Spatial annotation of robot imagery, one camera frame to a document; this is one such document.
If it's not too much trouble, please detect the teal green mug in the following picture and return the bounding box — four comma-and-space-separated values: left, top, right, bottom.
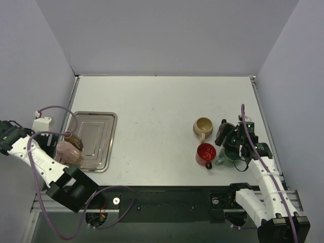
215, 147, 244, 168

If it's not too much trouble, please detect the red mug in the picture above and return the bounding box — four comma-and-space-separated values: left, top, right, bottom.
195, 143, 217, 170

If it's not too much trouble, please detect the pink mug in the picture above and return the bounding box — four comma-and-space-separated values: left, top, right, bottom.
55, 141, 82, 164

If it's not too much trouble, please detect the brown striped mug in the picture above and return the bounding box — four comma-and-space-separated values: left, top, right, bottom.
63, 131, 84, 151

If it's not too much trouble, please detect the cream mug with blue drips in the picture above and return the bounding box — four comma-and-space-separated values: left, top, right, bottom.
193, 117, 214, 143

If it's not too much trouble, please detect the lavender mug with black handle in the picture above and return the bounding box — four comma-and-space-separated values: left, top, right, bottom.
217, 119, 234, 137

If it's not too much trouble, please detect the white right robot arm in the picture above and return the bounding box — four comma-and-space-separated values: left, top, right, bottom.
215, 119, 310, 242

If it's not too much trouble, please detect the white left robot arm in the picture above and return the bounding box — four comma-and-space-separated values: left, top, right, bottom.
1, 120, 104, 213

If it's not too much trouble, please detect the stainless steel tray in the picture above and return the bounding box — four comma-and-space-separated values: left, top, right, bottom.
66, 111, 117, 173

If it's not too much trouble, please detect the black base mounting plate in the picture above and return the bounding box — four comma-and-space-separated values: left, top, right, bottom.
86, 186, 249, 227

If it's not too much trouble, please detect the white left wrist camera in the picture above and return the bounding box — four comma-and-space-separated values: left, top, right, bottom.
32, 116, 53, 132

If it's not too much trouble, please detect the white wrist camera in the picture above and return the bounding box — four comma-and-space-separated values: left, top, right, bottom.
238, 114, 252, 122
32, 116, 53, 132

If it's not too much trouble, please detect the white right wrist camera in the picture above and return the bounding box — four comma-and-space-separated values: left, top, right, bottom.
238, 114, 252, 122

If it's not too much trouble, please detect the aluminium table edge rail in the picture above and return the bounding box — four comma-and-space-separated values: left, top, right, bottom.
249, 76, 303, 216

